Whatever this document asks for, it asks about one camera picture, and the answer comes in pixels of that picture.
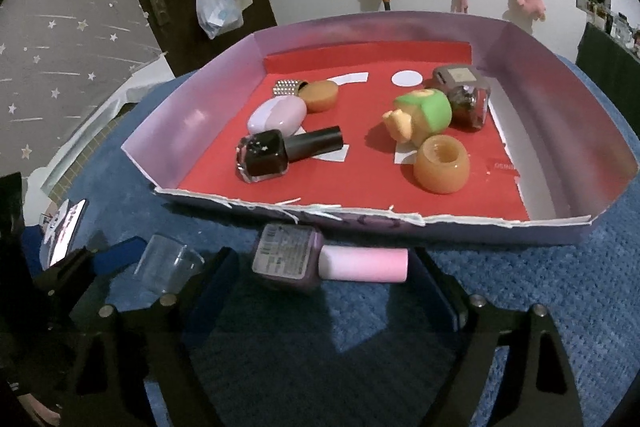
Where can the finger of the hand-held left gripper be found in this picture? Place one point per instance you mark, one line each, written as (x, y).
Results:
(117, 254)

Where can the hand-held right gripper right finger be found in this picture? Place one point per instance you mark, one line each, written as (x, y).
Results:
(440, 292)

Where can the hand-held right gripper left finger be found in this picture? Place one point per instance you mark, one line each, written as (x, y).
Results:
(212, 297)

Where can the clear plastic cup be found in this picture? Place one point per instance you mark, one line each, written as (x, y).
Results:
(167, 262)

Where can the purple nail polish pink cap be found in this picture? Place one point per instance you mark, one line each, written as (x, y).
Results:
(285, 254)

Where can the orange round jar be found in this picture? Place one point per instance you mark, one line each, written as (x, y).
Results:
(440, 167)

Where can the black nail polish bottle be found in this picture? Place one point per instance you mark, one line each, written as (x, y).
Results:
(262, 154)

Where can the green toy figure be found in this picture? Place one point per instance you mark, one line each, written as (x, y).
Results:
(425, 112)

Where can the pale pink earbuds case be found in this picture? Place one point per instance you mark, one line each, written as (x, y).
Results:
(277, 116)

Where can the pink cardboard box red lining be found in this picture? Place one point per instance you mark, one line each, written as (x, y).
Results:
(365, 107)

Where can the brown square case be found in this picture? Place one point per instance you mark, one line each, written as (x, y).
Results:
(457, 74)

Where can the silver studded cylinder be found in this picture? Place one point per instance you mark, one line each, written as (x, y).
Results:
(287, 88)

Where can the smartphone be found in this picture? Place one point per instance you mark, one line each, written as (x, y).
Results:
(65, 227)

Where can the clear plastic bag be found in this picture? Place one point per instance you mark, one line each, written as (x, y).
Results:
(217, 14)

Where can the table with dark green cloth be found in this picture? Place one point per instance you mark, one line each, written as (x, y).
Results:
(605, 52)

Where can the row of small bottles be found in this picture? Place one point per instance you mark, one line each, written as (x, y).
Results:
(625, 29)

